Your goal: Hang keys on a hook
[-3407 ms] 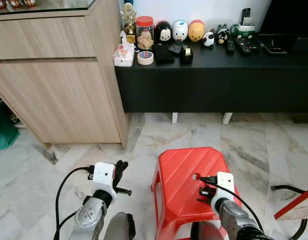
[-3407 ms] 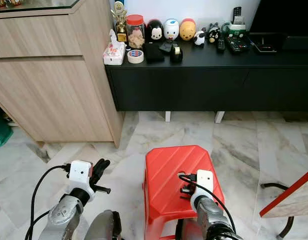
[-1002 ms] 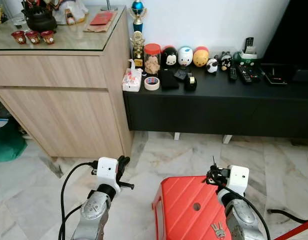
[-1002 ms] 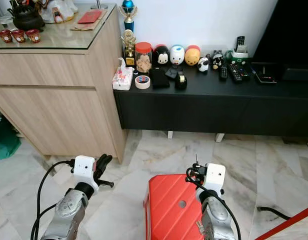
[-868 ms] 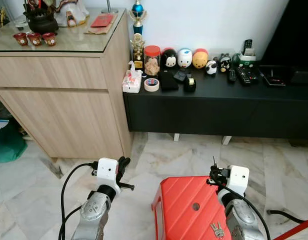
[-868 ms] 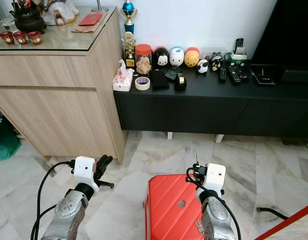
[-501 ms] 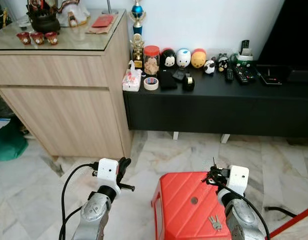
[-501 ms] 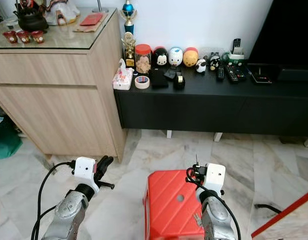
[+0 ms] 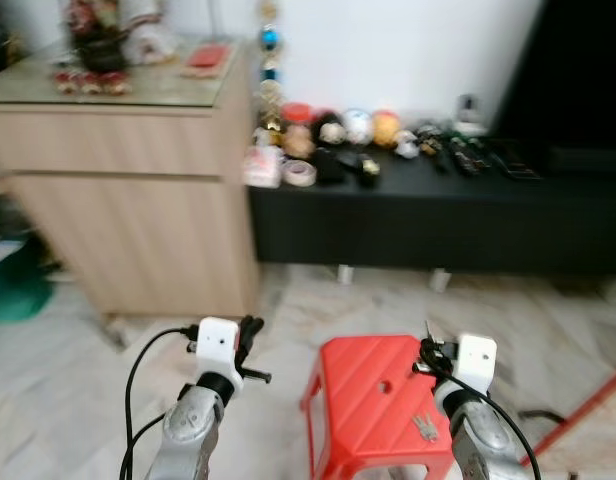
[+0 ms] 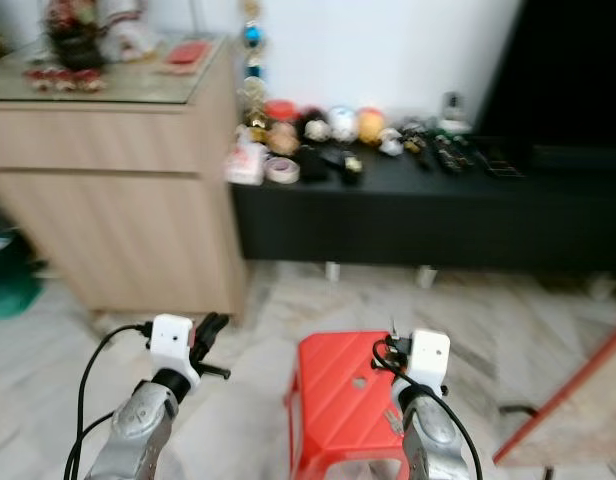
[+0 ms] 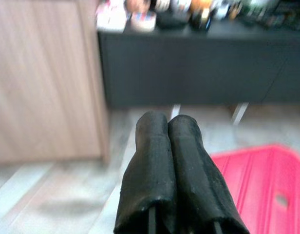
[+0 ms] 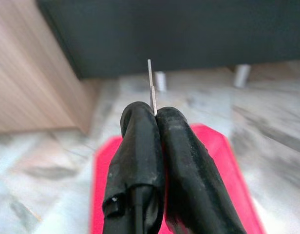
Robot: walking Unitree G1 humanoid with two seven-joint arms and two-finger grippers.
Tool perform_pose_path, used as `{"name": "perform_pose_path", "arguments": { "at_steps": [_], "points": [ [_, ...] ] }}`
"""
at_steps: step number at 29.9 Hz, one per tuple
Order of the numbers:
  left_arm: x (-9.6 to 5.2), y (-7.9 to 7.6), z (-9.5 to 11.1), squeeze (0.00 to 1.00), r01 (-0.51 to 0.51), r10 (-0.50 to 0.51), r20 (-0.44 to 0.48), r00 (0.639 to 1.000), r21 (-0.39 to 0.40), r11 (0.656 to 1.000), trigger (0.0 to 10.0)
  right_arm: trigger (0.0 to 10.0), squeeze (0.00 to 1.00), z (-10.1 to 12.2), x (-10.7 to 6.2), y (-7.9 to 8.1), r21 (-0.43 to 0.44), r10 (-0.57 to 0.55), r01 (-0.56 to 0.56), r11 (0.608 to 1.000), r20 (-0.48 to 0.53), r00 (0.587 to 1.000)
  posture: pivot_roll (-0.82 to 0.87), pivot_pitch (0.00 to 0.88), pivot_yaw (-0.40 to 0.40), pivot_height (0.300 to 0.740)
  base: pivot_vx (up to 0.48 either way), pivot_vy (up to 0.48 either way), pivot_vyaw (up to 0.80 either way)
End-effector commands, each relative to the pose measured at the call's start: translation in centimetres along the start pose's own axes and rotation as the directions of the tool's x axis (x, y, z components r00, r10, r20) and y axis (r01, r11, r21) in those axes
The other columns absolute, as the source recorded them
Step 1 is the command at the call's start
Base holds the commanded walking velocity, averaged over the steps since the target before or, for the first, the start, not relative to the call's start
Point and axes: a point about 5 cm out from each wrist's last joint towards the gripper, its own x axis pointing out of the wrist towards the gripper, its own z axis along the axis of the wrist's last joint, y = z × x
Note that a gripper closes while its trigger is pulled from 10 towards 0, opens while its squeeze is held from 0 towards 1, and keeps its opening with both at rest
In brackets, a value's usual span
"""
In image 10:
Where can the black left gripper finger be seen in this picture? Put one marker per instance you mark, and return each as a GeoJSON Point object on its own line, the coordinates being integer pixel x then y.
{"type": "Point", "coordinates": [204, 326]}
{"type": "Point", "coordinates": [218, 326]}

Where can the metal key bunch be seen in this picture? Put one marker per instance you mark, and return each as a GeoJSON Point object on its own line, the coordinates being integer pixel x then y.
{"type": "Point", "coordinates": [393, 420]}

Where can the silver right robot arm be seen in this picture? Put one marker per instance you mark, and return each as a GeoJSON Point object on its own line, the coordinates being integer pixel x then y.
{"type": "Point", "coordinates": [433, 440]}

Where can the red plastic stool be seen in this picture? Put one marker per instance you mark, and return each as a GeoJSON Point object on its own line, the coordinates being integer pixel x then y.
{"type": "Point", "coordinates": [338, 420]}

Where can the black low sideboard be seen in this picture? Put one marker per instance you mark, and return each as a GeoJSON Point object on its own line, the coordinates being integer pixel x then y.
{"type": "Point", "coordinates": [428, 220]}

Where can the black metal table leg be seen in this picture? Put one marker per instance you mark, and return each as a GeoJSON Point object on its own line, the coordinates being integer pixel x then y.
{"type": "Point", "coordinates": [520, 408]}

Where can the light wooden cabinet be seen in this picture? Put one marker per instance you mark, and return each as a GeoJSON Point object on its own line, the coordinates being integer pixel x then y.
{"type": "Point", "coordinates": [108, 220]}

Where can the pink white tissue pack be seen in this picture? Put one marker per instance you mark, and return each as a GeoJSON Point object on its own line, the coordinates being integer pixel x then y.
{"type": "Point", "coordinates": [246, 164]}

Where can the beige tape roll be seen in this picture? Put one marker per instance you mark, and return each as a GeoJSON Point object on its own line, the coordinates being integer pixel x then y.
{"type": "Point", "coordinates": [282, 171]}

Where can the black pouch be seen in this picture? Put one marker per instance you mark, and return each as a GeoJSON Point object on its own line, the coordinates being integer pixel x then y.
{"type": "Point", "coordinates": [314, 164]}

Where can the black tape dispenser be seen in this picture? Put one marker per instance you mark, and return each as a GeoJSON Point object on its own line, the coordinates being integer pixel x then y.
{"type": "Point", "coordinates": [347, 166]}

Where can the green plastic basin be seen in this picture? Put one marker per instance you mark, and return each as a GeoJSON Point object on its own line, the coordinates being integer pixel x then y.
{"type": "Point", "coordinates": [10, 290]}

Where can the small brown teddy figure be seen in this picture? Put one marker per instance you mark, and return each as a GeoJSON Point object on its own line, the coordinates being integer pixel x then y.
{"type": "Point", "coordinates": [282, 139]}

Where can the black remote control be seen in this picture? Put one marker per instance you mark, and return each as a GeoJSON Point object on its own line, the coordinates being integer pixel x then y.
{"type": "Point", "coordinates": [448, 153]}
{"type": "Point", "coordinates": [420, 151]}

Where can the small panda figure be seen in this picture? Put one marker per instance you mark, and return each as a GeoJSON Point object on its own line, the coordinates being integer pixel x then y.
{"type": "Point", "coordinates": [390, 141]}

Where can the small black cat figure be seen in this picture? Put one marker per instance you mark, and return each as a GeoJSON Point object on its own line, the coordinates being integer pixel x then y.
{"type": "Point", "coordinates": [414, 133]}

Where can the small gold trophy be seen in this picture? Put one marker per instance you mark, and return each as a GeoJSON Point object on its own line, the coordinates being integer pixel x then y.
{"type": "Point", "coordinates": [255, 108]}

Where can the black round plush toy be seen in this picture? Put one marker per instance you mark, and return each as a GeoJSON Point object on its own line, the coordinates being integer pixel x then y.
{"type": "Point", "coordinates": [314, 125]}

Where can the red lid jar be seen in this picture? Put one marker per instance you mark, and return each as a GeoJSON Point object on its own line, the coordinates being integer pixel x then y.
{"type": "Point", "coordinates": [280, 111]}

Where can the orange round toy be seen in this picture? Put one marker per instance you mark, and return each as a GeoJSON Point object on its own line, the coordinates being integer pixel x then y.
{"type": "Point", "coordinates": [370, 124]}

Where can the white egg shaped toy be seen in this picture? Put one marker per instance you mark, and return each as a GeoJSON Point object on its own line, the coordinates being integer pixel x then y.
{"type": "Point", "coordinates": [343, 122]}

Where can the white green desk device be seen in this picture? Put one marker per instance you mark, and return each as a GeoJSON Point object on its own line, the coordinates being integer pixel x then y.
{"type": "Point", "coordinates": [454, 114]}

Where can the red packet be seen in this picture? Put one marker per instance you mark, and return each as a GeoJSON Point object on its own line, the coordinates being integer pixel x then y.
{"type": "Point", "coordinates": [188, 55]}

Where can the white red figurine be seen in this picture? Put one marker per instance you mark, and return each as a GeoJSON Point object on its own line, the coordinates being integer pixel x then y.
{"type": "Point", "coordinates": [133, 38]}

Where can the dark festive flower basket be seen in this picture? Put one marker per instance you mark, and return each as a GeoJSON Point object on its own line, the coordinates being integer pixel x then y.
{"type": "Point", "coordinates": [76, 48]}

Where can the black television screen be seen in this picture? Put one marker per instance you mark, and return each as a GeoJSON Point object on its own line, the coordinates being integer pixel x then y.
{"type": "Point", "coordinates": [568, 70]}

